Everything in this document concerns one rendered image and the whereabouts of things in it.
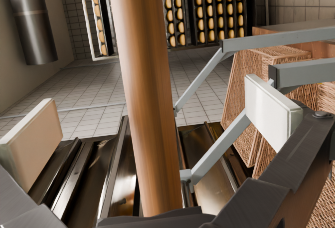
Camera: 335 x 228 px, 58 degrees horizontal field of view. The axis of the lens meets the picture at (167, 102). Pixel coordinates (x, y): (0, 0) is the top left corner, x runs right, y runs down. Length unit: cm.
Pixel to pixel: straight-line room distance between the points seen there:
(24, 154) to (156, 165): 8
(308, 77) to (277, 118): 51
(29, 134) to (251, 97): 13
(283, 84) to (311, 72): 6
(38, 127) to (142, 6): 9
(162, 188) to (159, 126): 4
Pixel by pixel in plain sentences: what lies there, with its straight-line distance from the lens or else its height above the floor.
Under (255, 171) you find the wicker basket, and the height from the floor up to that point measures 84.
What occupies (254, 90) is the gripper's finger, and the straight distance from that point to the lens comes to 19.
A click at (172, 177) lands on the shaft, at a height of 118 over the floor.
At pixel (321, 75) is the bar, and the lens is 68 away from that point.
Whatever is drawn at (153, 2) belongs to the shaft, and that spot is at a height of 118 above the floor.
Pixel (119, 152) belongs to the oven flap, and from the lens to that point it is 136.
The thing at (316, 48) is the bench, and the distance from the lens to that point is 129.
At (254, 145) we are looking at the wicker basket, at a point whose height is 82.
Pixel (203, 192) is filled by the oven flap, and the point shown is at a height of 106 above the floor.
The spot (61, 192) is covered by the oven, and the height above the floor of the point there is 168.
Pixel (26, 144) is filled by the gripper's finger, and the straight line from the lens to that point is 17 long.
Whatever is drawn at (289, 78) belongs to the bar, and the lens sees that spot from 65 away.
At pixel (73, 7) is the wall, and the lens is 534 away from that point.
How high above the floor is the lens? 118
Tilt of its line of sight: 1 degrees down
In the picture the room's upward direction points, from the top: 97 degrees counter-clockwise
